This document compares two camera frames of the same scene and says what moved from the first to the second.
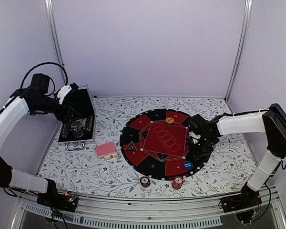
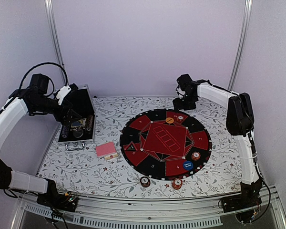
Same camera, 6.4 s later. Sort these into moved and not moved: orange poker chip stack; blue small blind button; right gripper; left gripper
Moved: right gripper
Not moved: blue small blind button; left gripper; orange poker chip stack
